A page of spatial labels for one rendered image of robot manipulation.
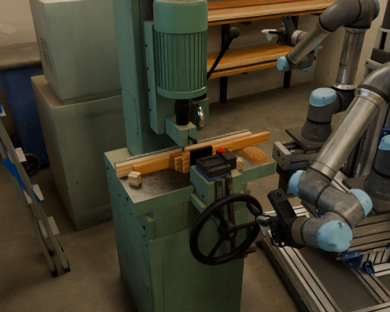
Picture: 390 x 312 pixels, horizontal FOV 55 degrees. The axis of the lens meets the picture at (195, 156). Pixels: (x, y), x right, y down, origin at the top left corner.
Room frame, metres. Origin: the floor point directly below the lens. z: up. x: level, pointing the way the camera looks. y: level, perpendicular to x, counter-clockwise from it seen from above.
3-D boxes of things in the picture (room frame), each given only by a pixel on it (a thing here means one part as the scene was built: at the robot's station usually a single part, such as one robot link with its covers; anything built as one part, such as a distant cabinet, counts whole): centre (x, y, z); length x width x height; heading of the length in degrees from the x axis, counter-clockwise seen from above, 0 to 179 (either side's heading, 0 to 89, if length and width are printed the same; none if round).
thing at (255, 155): (1.34, -0.24, 0.91); 0.12 x 0.09 x 0.03; 28
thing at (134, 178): (1.14, 0.22, 0.92); 0.04 x 0.03 x 0.04; 70
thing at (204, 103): (1.52, -0.01, 1.02); 0.09 x 0.07 x 0.12; 118
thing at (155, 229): (1.39, 0.10, 0.76); 0.57 x 0.45 x 0.09; 28
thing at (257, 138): (1.33, -0.05, 0.92); 0.62 x 0.02 x 0.04; 118
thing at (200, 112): (1.46, 0.00, 1.02); 0.12 x 0.03 x 0.12; 28
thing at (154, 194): (1.21, -0.03, 0.87); 0.61 x 0.30 x 0.06; 118
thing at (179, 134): (1.30, 0.05, 1.03); 0.14 x 0.07 x 0.09; 28
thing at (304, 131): (1.69, -0.61, 0.87); 0.15 x 0.15 x 0.10
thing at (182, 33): (1.28, 0.05, 1.35); 0.18 x 0.18 x 0.31
